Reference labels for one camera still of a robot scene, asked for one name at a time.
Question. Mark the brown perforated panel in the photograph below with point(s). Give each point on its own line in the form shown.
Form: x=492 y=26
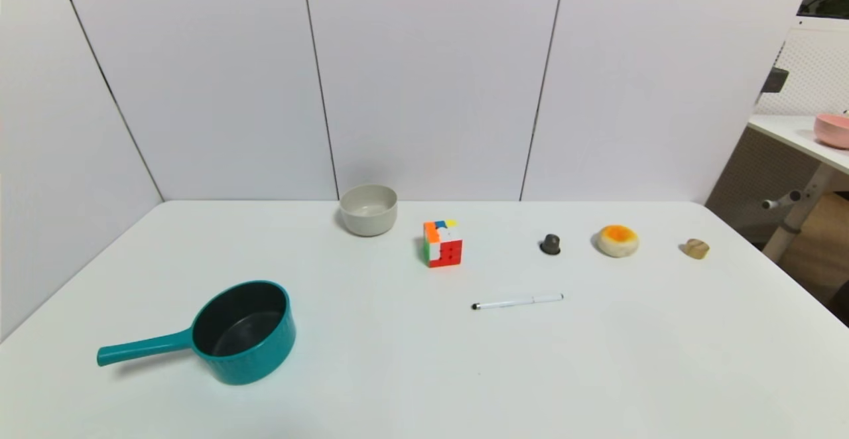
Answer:
x=749 y=180

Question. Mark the white side table top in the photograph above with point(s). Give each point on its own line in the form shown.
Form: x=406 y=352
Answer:
x=792 y=134

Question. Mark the small brown wooden nut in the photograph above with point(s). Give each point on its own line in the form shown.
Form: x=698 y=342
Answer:
x=696 y=249

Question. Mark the white perforated panel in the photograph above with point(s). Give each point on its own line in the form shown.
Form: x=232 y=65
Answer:
x=812 y=74

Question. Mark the white side table leg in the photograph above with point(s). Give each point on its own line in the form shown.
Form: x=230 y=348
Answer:
x=799 y=213

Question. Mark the multicolour puzzle cube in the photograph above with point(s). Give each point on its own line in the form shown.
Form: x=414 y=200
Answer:
x=443 y=244

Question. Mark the pink bowl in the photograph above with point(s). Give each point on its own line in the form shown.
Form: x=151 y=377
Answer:
x=833 y=131

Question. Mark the round bun with orange top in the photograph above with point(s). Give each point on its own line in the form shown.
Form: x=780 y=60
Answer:
x=617 y=241

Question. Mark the white stylus pen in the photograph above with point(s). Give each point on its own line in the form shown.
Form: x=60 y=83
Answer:
x=517 y=302

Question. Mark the beige ceramic bowl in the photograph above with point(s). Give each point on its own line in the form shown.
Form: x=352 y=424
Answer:
x=369 y=219

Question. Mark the black clamp bracket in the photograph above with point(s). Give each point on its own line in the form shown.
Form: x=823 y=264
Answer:
x=774 y=80

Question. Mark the small dark grey cap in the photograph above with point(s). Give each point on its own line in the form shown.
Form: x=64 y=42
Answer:
x=550 y=245

